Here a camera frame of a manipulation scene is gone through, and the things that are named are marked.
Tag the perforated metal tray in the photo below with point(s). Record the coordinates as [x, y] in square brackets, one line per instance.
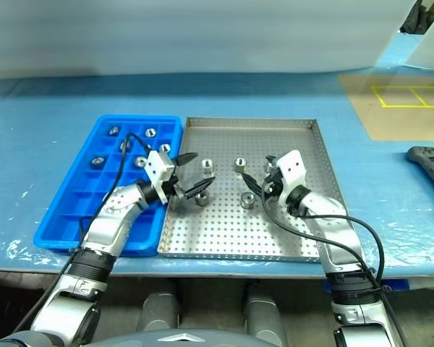
[231, 231]

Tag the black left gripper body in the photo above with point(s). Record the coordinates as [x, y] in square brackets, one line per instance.
[171, 187]

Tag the white foam backdrop sheet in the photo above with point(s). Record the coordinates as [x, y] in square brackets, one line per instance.
[202, 36]

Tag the dark object behind boards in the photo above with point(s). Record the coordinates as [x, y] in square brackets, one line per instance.
[414, 20]

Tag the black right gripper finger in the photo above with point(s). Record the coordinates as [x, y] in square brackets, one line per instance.
[271, 158]
[251, 183]

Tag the grey handheld remote device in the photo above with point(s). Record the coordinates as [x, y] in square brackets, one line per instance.
[428, 162]

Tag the grey robot torso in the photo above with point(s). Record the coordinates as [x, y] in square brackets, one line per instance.
[181, 339]

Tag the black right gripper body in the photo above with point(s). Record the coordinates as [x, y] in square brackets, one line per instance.
[273, 184]

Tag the grey rounded robot leg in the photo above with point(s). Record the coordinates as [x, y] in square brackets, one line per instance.
[158, 311]
[264, 311]

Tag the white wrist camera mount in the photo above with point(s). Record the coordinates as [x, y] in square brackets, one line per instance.
[158, 167]
[293, 170]

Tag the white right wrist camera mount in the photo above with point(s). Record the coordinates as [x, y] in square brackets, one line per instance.
[293, 170]

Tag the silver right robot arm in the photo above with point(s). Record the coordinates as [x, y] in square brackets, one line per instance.
[332, 224]

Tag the blue plastic compartment tray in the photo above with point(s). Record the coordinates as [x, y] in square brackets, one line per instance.
[68, 217]

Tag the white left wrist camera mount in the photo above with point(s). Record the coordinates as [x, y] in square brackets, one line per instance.
[158, 167]

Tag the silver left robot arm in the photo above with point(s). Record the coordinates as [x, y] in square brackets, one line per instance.
[105, 227]

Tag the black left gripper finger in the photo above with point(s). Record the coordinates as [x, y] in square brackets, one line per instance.
[200, 187]
[186, 159]

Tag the brown cardboard sheet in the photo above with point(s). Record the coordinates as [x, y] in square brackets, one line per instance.
[398, 119]

